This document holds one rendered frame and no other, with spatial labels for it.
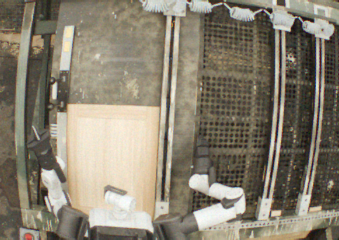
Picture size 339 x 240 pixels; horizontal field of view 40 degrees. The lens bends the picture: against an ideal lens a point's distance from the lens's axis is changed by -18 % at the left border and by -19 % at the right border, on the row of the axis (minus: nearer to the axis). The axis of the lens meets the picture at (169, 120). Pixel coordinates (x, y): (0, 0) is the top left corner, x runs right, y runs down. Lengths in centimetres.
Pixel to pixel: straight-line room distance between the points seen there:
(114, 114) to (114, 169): 26
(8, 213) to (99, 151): 142
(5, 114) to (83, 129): 192
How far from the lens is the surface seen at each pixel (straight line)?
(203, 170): 240
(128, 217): 212
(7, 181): 390
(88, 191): 260
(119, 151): 254
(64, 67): 247
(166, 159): 251
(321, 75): 266
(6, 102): 445
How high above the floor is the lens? 315
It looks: 47 degrees down
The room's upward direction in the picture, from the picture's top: 10 degrees clockwise
